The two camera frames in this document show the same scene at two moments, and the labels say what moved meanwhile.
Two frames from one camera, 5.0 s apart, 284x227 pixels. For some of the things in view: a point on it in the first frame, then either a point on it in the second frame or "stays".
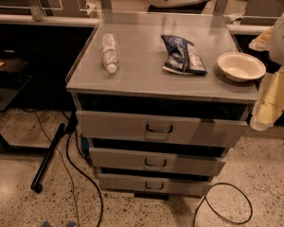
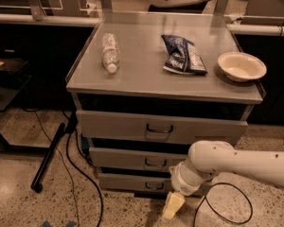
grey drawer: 157,161 stays
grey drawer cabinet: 160,98 stays
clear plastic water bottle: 110,53 stays
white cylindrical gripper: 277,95 -> 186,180
